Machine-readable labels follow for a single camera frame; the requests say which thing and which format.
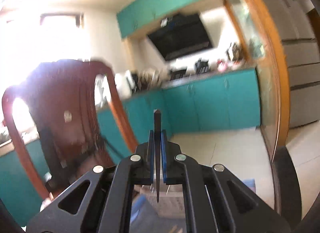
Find white plastic utensil basket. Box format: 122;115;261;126
145;184;185;219

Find blue striped cloth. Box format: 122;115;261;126
129;184;187;232

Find teal lower cabinets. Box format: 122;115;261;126
1;68;260;226

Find white electric kettle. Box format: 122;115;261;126
114;70;136;100

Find black wok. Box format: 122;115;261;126
170;68;187;81

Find black clay pot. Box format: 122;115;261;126
195;59;209;74

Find pink bowl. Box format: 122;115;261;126
217;60;228;72

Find stainless steel stockpot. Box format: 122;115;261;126
226;42;244;62

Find black range hood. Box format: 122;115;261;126
148;13;214;62

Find silver refrigerator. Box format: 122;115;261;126
263;0;319;128

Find glass sliding door wooden frame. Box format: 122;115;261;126
223;0;290;160

